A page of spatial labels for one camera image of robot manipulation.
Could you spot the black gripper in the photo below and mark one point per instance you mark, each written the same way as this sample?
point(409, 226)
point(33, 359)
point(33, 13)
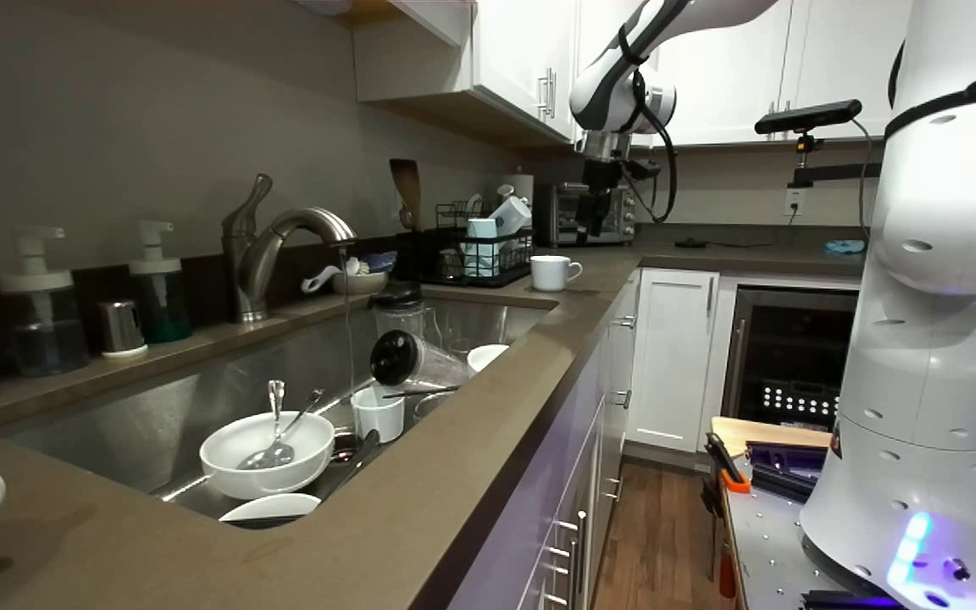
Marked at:
point(605, 176)

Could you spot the large white mug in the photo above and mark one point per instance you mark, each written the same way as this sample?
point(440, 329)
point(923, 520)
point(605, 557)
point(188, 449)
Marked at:
point(549, 272)

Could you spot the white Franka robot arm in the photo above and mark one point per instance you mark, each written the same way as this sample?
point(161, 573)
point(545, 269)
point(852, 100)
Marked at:
point(930, 373)

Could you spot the silver toaster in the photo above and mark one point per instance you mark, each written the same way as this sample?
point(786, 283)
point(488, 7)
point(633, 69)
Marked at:
point(548, 220)

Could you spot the white container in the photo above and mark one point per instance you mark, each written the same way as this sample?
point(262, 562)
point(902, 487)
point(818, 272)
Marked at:
point(513, 213)

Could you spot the small flat black item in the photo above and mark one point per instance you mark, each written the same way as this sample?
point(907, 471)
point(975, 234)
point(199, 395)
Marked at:
point(689, 242)

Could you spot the light blue container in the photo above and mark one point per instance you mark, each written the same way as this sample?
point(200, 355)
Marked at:
point(484, 245)

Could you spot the white lower cabinet door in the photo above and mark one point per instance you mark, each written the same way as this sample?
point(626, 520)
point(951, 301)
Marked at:
point(675, 359)

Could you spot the white plate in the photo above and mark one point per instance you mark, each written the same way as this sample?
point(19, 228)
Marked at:
point(487, 357)

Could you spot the white upper cabinet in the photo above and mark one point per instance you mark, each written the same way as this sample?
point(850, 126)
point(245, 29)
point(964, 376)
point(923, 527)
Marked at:
point(509, 56)
point(838, 56)

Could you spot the black glass door cooler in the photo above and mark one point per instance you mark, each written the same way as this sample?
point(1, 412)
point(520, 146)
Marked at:
point(786, 351)

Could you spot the small blue item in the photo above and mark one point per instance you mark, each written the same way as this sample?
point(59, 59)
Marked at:
point(846, 245)

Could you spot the sponge holder dish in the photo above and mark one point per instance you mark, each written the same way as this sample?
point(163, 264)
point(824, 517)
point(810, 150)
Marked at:
point(365, 283)

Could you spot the clear glass jar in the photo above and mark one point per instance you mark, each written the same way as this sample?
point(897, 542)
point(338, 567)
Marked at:
point(394, 359)

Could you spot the wooden board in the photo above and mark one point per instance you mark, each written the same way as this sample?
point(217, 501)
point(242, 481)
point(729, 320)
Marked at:
point(771, 430)

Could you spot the orange black clamp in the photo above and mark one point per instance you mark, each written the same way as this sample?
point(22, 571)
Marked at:
point(725, 571)
point(729, 475)

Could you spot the small white cup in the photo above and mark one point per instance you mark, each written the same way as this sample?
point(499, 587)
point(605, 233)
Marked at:
point(377, 420)

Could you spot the dark bar box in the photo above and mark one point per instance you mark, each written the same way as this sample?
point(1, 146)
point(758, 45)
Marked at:
point(786, 465)

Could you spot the grey lower cabinet front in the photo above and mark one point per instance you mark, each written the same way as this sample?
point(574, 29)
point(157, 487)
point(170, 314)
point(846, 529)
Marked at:
point(534, 529)

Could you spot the brushed steel faucet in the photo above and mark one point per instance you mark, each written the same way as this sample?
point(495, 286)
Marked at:
point(254, 264)

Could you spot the white speckled robot cart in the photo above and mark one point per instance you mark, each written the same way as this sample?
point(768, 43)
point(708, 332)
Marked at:
point(771, 553)

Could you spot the white bowl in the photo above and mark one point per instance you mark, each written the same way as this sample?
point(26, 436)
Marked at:
point(235, 462)

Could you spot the small metal cup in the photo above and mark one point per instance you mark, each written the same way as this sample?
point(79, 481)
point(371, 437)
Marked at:
point(123, 327)

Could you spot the stainless steel sink basin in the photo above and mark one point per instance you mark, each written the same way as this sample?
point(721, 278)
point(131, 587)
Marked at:
point(138, 436)

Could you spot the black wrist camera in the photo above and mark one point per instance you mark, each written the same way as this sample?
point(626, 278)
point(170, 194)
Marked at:
point(641, 170)

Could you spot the black camera on stand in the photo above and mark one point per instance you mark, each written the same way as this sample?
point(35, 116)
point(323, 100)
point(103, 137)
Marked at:
point(810, 116)

